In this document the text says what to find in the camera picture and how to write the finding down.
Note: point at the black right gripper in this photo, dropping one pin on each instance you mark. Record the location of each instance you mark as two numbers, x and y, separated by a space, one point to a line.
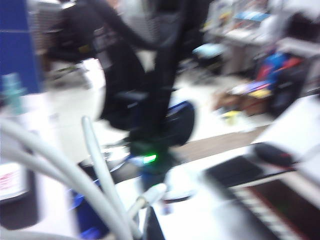
140 150

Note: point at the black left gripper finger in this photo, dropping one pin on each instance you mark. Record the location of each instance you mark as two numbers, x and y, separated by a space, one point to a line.
153 230

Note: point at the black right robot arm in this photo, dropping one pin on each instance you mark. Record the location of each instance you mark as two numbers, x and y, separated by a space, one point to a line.
162 50

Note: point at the black white keyboard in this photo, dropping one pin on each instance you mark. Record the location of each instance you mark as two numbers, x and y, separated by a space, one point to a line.
262 215

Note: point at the brown cardboard box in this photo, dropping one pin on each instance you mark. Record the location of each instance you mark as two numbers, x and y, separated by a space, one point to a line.
247 105

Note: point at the white red printed sticker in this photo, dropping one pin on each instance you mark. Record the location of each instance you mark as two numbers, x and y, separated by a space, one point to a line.
12 180

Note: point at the black computer mouse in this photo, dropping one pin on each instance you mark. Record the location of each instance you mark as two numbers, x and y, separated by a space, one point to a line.
272 155

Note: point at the teal bottle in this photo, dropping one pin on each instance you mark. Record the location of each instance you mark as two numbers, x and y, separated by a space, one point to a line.
12 95

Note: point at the blue red backpack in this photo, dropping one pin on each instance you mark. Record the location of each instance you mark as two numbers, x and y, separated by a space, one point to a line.
275 65

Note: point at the blue partition panel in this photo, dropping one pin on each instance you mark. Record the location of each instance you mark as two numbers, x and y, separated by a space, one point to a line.
15 37

